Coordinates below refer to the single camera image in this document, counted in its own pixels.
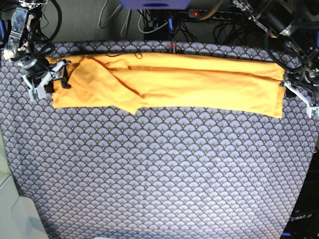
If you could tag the white plastic bin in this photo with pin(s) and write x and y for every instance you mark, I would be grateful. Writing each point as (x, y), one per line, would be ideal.
(19, 218)

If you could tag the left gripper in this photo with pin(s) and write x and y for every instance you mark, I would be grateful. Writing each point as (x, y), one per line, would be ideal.
(304, 79)

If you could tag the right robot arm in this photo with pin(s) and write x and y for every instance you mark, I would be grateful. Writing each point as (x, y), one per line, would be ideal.
(28, 46)

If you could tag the blue fan-patterned tablecloth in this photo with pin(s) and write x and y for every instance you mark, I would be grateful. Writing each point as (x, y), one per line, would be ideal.
(172, 173)

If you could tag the red and black clamp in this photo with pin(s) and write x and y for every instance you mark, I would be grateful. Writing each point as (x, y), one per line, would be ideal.
(172, 47)

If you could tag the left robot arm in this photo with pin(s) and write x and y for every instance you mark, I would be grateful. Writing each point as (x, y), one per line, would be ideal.
(278, 20)

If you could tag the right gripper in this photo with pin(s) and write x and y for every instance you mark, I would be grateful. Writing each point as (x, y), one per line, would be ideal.
(37, 69)

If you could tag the yellow T-shirt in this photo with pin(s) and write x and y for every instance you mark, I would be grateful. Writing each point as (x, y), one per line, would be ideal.
(131, 81)

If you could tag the black power strip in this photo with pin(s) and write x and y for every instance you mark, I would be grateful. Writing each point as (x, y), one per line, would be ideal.
(219, 15)

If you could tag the black OpenArm box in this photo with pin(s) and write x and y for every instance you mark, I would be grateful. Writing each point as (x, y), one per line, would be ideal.
(304, 220)

